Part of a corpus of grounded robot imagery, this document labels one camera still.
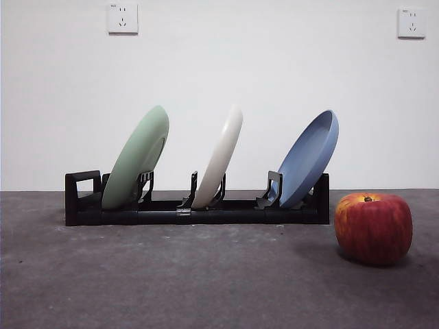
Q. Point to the white wall socket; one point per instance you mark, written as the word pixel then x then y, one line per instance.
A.
pixel 123 18
pixel 411 23

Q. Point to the green plate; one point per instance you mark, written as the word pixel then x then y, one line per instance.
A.
pixel 137 154

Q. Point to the cream white plate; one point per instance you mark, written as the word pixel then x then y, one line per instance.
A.
pixel 219 154

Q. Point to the blue plate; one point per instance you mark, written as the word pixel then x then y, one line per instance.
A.
pixel 305 164

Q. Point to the red yellow apple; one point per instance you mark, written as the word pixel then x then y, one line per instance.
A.
pixel 374 229

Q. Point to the black plate rack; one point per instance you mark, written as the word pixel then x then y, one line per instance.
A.
pixel 223 216

